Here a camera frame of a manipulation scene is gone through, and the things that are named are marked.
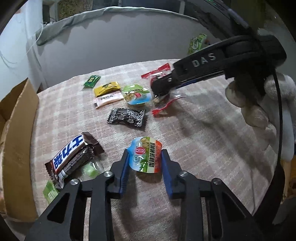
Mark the black patterned candy wrapper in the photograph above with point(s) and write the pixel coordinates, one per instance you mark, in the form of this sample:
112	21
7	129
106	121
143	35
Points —
130	117

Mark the light green candy packet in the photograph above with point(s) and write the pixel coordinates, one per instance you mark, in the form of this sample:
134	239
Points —
50	192

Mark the green blue jelly cup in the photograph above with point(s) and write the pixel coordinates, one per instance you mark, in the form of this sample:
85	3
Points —
136	94

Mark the yellow candy wrapper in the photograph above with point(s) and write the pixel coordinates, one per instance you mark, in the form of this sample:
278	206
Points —
106	88

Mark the red-ended dates snack packet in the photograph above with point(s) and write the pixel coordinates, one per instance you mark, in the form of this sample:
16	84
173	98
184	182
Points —
162	103

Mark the pink candy wrapper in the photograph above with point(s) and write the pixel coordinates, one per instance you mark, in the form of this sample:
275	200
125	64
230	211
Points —
107	99

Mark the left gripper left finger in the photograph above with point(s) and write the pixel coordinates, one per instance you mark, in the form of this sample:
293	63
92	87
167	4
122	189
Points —
64	218

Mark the brown cardboard box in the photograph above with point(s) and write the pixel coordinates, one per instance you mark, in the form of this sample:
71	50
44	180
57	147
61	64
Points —
18	110

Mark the grey cloth on sill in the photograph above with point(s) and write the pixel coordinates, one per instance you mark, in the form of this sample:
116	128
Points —
50	31

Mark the green orange jelly cup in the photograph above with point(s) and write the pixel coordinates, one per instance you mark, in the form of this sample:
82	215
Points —
145	155

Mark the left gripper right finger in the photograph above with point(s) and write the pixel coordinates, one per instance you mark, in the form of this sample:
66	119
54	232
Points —
228	219

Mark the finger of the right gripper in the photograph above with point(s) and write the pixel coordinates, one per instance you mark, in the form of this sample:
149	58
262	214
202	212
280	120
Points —
161	86
178	83

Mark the green candy wrapper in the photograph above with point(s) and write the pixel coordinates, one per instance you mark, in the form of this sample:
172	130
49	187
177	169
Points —
92	81

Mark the blue-label Snickers bar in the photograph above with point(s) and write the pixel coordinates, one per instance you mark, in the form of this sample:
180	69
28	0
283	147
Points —
77	152

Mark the right gloved hand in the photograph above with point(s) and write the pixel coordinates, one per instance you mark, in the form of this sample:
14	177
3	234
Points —
261	112

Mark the pale green wrapped candy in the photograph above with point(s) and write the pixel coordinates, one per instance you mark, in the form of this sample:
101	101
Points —
91	170

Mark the green tissue pack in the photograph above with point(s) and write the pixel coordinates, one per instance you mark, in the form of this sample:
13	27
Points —
196	43

